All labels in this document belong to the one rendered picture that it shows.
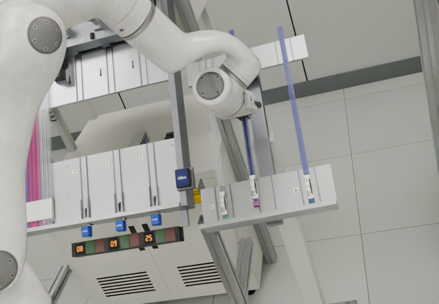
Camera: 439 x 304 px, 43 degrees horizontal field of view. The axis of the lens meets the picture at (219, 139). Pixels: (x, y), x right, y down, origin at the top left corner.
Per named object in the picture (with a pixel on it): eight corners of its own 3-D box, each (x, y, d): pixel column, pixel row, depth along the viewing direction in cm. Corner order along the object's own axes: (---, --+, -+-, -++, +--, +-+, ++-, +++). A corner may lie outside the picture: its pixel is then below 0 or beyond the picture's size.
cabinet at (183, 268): (263, 301, 214) (214, 169, 185) (100, 320, 232) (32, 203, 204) (272, 197, 269) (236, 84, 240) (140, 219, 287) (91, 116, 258)
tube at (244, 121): (260, 206, 140) (259, 205, 139) (254, 207, 140) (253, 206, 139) (234, 31, 158) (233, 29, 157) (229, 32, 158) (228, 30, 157)
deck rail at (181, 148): (195, 208, 159) (187, 205, 154) (188, 209, 160) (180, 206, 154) (172, -13, 179) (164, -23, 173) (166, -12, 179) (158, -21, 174)
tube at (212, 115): (229, 222, 141) (228, 221, 140) (224, 223, 142) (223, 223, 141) (206, 47, 159) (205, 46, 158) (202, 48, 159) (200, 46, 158)
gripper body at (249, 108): (245, 80, 132) (255, 91, 143) (205, 89, 135) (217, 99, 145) (251, 110, 131) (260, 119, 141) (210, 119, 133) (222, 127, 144)
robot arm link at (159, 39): (165, -33, 111) (254, 57, 130) (113, 29, 112) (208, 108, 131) (182, -22, 104) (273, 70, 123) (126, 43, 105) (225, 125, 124)
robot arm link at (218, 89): (227, 70, 131) (201, 100, 132) (212, 55, 119) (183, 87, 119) (253, 93, 129) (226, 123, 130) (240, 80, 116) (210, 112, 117)
